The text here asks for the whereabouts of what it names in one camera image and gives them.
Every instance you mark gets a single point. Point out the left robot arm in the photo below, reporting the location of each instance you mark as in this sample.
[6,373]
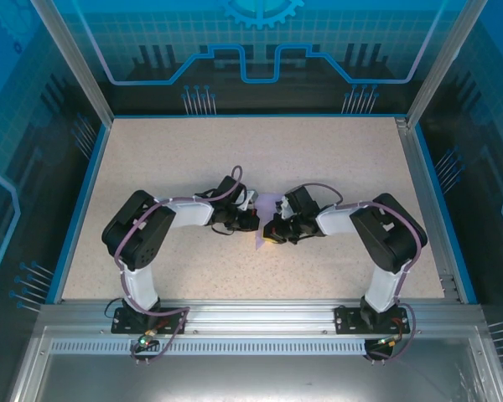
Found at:
[138,230]

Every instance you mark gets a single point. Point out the aluminium frame post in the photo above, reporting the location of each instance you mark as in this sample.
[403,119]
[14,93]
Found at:
[444,63]
[76,63]

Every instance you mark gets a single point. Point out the blue table border frame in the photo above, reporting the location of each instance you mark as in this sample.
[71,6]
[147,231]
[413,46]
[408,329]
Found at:
[53,293]

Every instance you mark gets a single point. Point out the left power connector with LED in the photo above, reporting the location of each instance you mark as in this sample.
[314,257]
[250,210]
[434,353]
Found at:
[144,342]

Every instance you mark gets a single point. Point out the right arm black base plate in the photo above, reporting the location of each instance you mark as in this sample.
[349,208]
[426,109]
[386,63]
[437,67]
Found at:
[343,320]

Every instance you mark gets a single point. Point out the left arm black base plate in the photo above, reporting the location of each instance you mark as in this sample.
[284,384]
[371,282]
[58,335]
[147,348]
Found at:
[172,320]

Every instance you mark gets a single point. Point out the purple cloth sheet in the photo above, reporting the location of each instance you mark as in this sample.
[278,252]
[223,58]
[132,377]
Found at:
[266,205]

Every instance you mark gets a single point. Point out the power connector with led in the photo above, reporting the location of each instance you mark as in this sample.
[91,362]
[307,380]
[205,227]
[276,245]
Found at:
[385,342]
[144,342]

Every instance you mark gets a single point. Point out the right power connector with LED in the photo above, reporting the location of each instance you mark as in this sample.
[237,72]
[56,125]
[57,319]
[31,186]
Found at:
[385,342]

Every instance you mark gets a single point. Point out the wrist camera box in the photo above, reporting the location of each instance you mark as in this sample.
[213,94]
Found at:
[250,199]
[283,207]

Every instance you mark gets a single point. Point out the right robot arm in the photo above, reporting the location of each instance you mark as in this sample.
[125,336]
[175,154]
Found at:
[385,234]

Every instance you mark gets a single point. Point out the metal tray surface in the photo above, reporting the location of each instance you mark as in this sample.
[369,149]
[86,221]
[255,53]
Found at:
[251,377]

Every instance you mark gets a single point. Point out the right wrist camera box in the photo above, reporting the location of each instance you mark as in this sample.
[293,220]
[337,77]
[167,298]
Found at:
[283,207]

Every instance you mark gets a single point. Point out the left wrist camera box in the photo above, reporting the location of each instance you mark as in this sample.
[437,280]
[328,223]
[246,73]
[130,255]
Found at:
[250,199]

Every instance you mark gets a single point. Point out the aluminium side rail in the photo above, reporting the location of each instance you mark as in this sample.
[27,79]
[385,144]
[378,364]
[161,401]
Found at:
[411,151]

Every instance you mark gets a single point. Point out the aluminium mounting rail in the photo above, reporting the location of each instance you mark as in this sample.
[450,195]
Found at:
[260,318]

